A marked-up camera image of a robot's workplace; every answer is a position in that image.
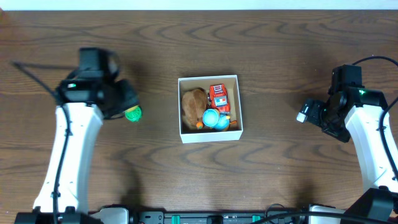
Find green ribbed plastic cap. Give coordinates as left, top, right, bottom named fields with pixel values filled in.
left=124, top=105, right=142, bottom=122

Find brown plush toy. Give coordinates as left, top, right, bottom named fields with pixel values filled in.
left=182, top=88, right=208, bottom=129

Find orange duck toy blue hat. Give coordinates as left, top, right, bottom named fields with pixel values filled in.
left=202, top=109, right=237, bottom=131

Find red toy fire truck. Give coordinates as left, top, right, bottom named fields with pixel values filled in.
left=208, top=84, right=231, bottom=114

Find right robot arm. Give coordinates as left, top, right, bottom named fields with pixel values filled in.
left=297, top=65, right=397, bottom=223

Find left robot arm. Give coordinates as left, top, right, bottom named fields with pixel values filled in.
left=15, top=47, right=142, bottom=224

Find white cardboard box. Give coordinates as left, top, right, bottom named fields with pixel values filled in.
left=178, top=75, right=243, bottom=144

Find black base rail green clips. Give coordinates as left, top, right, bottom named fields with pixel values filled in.
left=136, top=208, right=292, bottom=224

